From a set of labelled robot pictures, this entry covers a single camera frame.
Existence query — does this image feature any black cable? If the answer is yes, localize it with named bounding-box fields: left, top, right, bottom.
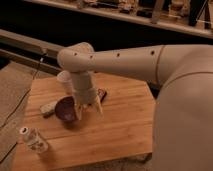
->
left=0, top=48, right=48, bottom=164

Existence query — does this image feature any dark snack packet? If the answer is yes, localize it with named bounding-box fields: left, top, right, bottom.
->
left=97, top=89, right=107, bottom=102

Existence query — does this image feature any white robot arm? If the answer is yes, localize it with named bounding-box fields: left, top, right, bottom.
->
left=57, top=42, right=213, bottom=171

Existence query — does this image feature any wooden cutting board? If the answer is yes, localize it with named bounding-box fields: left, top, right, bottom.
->
left=12, top=73, right=155, bottom=171

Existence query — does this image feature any dark purple bowl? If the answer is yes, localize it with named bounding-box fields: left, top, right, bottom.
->
left=55, top=96, right=78, bottom=122

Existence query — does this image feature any cluttered background shelf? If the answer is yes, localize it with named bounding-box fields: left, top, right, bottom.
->
left=25, top=0, right=213, bottom=40

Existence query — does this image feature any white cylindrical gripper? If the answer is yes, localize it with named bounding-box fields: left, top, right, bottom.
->
left=71, top=72, right=103, bottom=120

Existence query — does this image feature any white paper cup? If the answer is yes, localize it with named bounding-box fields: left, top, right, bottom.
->
left=57, top=70, right=72, bottom=94

